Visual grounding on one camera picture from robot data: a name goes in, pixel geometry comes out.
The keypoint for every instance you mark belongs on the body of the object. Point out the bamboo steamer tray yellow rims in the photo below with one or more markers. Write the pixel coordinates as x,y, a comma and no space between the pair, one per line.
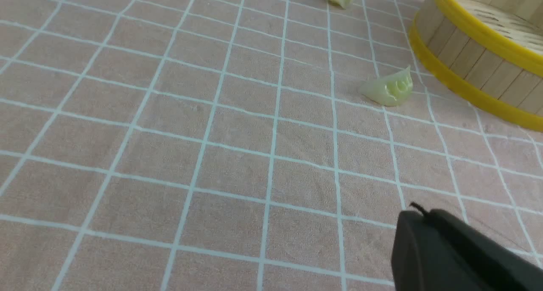
489,52

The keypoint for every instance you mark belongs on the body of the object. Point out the pink grid tablecloth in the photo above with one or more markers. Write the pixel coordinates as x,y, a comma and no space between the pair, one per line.
207,145

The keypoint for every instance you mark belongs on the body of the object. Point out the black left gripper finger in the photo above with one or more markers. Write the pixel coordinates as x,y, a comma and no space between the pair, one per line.
434,250

